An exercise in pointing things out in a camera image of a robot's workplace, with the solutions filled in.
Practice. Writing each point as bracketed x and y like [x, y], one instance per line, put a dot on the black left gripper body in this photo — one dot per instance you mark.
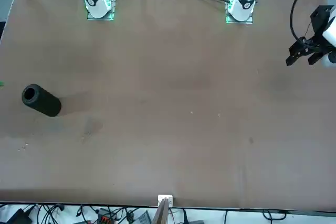
[320, 19]

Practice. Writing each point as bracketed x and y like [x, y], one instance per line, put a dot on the red tulip bouquet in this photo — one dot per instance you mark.
[2, 84]

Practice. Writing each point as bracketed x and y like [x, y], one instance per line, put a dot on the black cylindrical vase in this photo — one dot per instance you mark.
[44, 103]

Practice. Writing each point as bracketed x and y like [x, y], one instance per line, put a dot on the small white block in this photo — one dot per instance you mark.
[170, 199]

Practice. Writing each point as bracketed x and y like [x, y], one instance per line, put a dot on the wooden board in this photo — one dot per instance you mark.
[161, 213]

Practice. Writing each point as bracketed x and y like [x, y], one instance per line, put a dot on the grey power adapter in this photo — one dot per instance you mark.
[144, 218]

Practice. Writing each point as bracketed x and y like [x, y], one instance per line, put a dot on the black and orange device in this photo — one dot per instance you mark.
[105, 218]

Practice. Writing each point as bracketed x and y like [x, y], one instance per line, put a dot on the black power adapter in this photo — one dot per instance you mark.
[19, 217]

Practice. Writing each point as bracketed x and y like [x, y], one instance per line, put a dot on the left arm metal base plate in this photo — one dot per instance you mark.
[239, 22]

